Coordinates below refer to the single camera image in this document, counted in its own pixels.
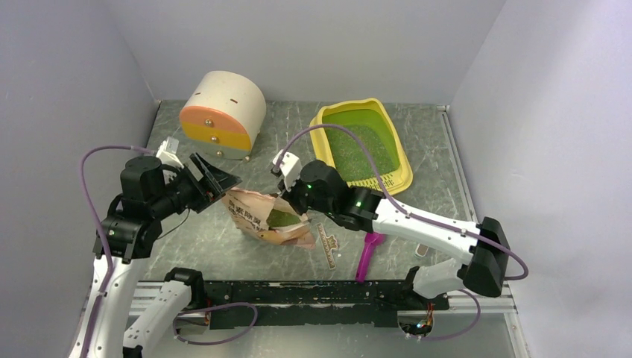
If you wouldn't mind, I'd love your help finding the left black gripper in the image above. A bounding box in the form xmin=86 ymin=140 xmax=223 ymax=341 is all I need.
xmin=151 ymin=151 xmax=242 ymax=218

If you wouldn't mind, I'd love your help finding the pink cat litter bag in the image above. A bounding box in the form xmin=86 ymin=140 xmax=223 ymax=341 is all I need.
xmin=221 ymin=188 xmax=315 ymax=249

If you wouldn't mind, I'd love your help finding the torn bag top strip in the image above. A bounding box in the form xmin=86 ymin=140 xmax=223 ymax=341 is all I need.
xmin=316 ymin=223 xmax=339 ymax=270

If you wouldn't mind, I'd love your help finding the white orange cylindrical bin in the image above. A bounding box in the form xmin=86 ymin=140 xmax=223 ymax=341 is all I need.
xmin=179 ymin=70 xmax=267 ymax=160

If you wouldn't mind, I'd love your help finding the magenta plastic scoop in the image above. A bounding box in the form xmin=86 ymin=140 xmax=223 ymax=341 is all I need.
xmin=355 ymin=233 xmax=385 ymax=283

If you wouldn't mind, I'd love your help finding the yellow green litter box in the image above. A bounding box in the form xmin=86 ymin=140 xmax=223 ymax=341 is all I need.
xmin=309 ymin=98 xmax=414 ymax=195

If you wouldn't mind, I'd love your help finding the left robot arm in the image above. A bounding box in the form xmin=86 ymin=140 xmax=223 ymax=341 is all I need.
xmin=70 ymin=153 xmax=241 ymax=357

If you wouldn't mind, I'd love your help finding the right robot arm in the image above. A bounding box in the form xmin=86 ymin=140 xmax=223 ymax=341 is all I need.
xmin=272 ymin=153 xmax=509 ymax=309

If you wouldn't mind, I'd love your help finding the small white grey clip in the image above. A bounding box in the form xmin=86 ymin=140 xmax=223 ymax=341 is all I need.
xmin=414 ymin=244 xmax=430 ymax=258

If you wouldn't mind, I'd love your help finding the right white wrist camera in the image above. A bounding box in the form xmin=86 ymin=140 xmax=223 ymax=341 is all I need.
xmin=271 ymin=150 xmax=303 ymax=192

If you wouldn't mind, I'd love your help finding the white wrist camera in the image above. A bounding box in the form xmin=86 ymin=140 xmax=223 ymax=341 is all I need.
xmin=271 ymin=150 xmax=303 ymax=192
xmin=155 ymin=136 xmax=183 ymax=169

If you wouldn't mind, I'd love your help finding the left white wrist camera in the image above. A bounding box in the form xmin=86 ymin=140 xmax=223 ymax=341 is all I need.
xmin=155 ymin=136 xmax=183 ymax=169

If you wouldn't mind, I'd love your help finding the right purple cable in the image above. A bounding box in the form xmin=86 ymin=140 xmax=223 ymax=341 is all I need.
xmin=271 ymin=123 xmax=529 ymax=343

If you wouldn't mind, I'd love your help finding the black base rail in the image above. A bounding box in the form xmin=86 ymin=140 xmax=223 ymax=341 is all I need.
xmin=184 ymin=268 xmax=449 ymax=330

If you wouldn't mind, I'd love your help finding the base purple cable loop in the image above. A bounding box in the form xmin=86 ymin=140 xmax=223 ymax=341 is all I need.
xmin=172 ymin=304 xmax=259 ymax=346

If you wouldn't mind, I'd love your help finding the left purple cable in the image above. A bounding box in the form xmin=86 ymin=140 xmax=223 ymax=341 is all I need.
xmin=78 ymin=144 xmax=159 ymax=358

